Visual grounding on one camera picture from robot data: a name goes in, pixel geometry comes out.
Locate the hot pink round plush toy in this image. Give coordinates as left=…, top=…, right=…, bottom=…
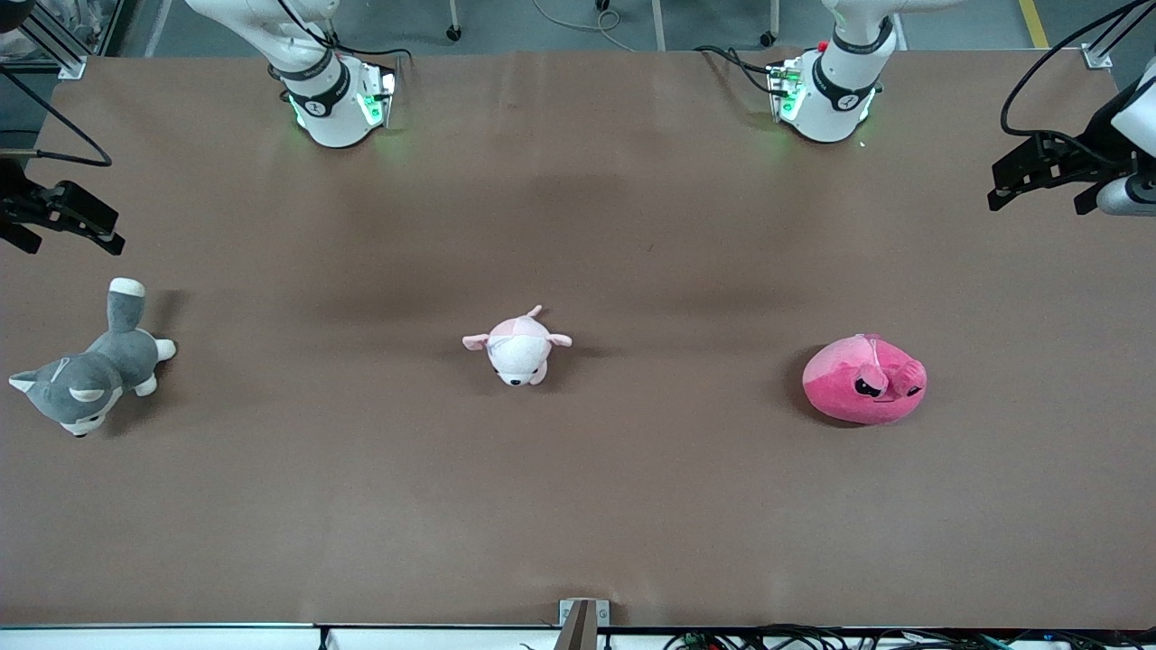
left=802, top=333, right=928, bottom=427

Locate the grey white husky plush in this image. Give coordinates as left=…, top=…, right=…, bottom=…
left=9, top=277, right=177, bottom=438

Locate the pale pink plush pig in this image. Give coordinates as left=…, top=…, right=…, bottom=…
left=462, top=305, right=573, bottom=387

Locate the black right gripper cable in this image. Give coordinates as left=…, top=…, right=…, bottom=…
left=0, top=68, right=114, bottom=169

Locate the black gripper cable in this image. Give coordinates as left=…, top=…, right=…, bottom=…
left=0, top=68, right=114, bottom=169
left=1000, top=0, right=1156, bottom=168

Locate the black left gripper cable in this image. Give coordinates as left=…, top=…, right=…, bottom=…
left=1000, top=0, right=1156, bottom=168

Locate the aluminium frame post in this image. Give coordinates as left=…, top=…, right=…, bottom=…
left=1082, top=0, right=1156, bottom=70
left=0, top=0, right=89, bottom=80

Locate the black right arm base cable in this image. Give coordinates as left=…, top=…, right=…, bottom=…
left=271, top=0, right=415, bottom=69

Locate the black arm base cable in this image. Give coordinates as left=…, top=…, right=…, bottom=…
left=694, top=43, right=779, bottom=98
left=271, top=0, right=415, bottom=69

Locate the black left arm base cable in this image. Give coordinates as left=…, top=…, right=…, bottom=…
left=694, top=43, right=779, bottom=98

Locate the white table edge rail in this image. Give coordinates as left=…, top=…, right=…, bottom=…
left=0, top=623, right=1156, bottom=650

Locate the white floor cable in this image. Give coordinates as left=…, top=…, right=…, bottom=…
left=531, top=0, right=638, bottom=53

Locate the black cable bundle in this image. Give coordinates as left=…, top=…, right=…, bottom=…
left=664, top=625, right=1156, bottom=650

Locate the metal table edge bracket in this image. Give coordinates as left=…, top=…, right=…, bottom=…
left=558, top=599, right=611, bottom=650

